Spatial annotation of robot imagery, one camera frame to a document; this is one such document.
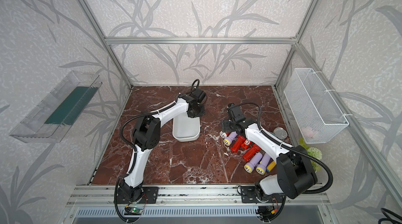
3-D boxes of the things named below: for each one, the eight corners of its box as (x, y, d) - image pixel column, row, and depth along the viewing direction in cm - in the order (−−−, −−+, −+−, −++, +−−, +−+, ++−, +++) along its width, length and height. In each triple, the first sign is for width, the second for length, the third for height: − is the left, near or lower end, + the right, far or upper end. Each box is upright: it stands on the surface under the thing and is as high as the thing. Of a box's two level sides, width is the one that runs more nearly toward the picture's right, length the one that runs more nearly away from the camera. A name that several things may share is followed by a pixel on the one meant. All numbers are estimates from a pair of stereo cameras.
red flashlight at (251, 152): (247, 162, 86) (248, 161, 83) (241, 156, 88) (242, 155, 86) (260, 149, 90) (261, 148, 88) (254, 144, 92) (255, 142, 90)
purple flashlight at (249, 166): (242, 168, 84) (243, 166, 81) (254, 151, 90) (255, 149, 87) (249, 175, 82) (251, 173, 79) (262, 157, 88) (263, 155, 85)
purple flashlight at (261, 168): (254, 171, 83) (256, 169, 80) (262, 153, 89) (264, 151, 86) (262, 175, 81) (264, 173, 79) (269, 157, 87) (271, 155, 85)
